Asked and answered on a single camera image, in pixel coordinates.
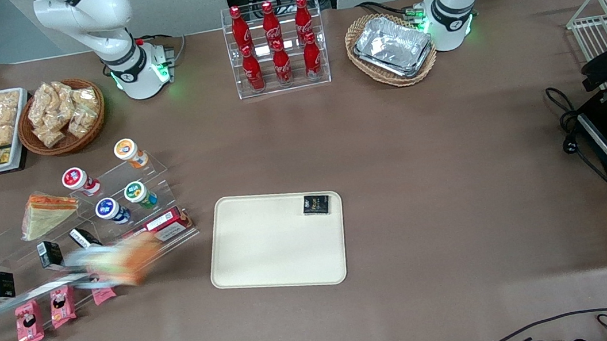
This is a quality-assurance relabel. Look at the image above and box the red lid yogurt cup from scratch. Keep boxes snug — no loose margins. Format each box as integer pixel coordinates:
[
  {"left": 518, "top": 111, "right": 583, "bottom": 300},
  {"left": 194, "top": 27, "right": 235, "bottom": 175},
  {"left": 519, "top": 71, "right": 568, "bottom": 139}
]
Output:
[{"left": 60, "top": 164, "right": 103, "bottom": 201}]

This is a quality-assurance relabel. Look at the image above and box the silver reach grabber tool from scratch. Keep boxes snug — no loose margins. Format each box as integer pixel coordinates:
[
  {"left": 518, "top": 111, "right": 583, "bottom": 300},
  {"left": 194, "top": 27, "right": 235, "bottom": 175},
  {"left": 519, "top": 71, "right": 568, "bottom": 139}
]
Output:
[{"left": 0, "top": 263, "right": 125, "bottom": 328}]

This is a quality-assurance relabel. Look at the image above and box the triangle sandwich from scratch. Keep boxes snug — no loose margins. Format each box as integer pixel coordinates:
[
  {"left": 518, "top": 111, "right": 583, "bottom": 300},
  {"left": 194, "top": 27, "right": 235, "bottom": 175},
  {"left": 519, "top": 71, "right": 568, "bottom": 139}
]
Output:
[
  {"left": 17, "top": 189, "right": 83, "bottom": 243},
  {"left": 64, "top": 231, "right": 168, "bottom": 295}
]

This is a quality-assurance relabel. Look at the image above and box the small black snack box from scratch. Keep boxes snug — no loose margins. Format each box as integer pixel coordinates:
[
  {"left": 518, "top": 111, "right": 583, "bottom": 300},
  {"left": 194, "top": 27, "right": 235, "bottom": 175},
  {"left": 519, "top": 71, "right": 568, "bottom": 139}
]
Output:
[
  {"left": 0, "top": 268, "right": 17, "bottom": 304},
  {"left": 68, "top": 224, "right": 103, "bottom": 252},
  {"left": 36, "top": 238, "right": 67, "bottom": 272},
  {"left": 301, "top": 192, "right": 333, "bottom": 218}
]

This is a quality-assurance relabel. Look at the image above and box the aluminium foil tray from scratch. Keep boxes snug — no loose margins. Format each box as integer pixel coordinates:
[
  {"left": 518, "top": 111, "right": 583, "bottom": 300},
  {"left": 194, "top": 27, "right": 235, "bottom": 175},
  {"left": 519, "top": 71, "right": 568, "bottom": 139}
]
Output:
[
  {"left": 353, "top": 10, "right": 435, "bottom": 74},
  {"left": 352, "top": 39, "right": 437, "bottom": 85}
]

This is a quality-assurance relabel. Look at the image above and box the beige plastic serving tray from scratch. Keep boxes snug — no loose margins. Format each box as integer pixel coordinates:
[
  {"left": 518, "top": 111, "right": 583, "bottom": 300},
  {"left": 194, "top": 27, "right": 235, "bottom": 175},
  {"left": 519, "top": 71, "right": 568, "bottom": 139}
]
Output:
[{"left": 201, "top": 182, "right": 352, "bottom": 300}]

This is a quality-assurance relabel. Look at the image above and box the round wicker basket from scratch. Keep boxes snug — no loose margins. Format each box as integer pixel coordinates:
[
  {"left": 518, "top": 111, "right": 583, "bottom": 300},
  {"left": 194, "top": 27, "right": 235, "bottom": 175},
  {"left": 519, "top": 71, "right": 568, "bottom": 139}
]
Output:
[{"left": 12, "top": 75, "right": 111, "bottom": 161}]

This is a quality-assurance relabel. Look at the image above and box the blue gum bottle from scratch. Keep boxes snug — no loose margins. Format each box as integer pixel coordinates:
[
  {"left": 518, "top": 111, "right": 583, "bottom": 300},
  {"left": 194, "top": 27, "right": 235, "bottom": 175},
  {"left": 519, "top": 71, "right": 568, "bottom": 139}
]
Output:
[{"left": 94, "top": 195, "right": 133, "bottom": 228}]

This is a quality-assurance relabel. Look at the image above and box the pink snack packet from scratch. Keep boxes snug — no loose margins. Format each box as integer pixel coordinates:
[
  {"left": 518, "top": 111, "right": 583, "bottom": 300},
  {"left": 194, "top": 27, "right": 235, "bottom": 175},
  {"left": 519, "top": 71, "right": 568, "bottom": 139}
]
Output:
[
  {"left": 47, "top": 283, "right": 80, "bottom": 330},
  {"left": 13, "top": 296, "right": 46, "bottom": 341},
  {"left": 91, "top": 285, "right": 118, "bottom": 307}
]

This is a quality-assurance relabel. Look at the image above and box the orange gum bottle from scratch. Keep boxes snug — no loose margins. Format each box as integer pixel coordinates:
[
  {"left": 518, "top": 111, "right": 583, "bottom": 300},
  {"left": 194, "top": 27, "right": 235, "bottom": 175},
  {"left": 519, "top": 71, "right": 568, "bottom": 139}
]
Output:
[{"left": 112, "top": 135, "right": 151, "bottom": 172}]

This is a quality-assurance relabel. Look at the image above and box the green gum bottle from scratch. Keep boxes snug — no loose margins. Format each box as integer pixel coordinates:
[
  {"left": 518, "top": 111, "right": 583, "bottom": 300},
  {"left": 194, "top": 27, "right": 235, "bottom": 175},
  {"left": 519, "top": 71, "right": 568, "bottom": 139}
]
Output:
[{"left": 122, "top": 178, "right": 160, "bottom": 211}]

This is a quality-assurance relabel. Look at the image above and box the clear acrylic tiered stand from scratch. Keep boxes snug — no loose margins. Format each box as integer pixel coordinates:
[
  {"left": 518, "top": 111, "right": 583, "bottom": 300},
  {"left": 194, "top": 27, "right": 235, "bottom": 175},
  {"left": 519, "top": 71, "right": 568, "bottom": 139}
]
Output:
[{"left": 0, "top": 150, "right": 208, "bottom": 324}]

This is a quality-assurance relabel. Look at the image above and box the oval wicker basket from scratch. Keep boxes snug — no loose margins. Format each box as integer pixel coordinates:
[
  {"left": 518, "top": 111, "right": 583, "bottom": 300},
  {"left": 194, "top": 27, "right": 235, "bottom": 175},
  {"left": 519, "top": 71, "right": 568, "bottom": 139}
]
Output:
[{"left": 342, "top": 6, "right": 441, "bottom": 93}]

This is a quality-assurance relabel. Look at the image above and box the red tartan shortbread box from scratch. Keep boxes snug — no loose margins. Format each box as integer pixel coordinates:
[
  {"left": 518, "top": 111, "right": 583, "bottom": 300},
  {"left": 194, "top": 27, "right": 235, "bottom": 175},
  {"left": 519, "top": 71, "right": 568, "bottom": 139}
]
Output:
[{"left": 112, "top": 204, "right": 197, "bottom": 252}]

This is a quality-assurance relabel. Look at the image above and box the red cola bottle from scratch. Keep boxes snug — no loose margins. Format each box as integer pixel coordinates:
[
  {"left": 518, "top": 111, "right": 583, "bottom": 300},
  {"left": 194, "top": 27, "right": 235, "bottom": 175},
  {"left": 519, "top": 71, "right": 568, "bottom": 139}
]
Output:
[
  {"left": 239, "top": 43, "right": 266, "bottom": 93},
  {"left": 228, "top": 4, "right": 254, "bottom": 52},
  {"left": 292, "top": 0, "right": 316, "bottom": 41},
  {"left": 259, "top": 0, "right": 284, "bottom": 48},
  {"left": 270, "top": 38, "right": 295, "bottom": 87},
  {"left": 301, "top": 31, "right": 325, "bottom": 81}
]

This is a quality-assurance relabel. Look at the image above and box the clear acrylic bottle rack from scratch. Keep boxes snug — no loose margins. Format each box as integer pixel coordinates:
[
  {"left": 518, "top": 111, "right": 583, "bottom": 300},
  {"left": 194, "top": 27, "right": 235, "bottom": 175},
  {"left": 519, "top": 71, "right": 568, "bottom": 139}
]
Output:
[{"left": 219, "top": 0, "right": 333, "bottom": 101}]

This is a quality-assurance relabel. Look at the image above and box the black power cable with plug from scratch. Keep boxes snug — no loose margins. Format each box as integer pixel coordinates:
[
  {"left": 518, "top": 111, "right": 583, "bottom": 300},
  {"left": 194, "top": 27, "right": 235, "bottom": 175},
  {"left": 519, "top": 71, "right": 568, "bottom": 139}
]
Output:
[{"left": 544, "top": 81, "right": 607, "bottom": 192}]

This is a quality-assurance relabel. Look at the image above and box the black cable bundle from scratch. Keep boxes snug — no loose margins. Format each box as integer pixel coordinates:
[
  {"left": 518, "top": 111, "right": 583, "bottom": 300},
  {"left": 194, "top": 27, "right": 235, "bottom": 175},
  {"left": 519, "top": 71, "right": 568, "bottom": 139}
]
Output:
[{"left": 355, "top": 0, "right": 425, "bottom": 28}]

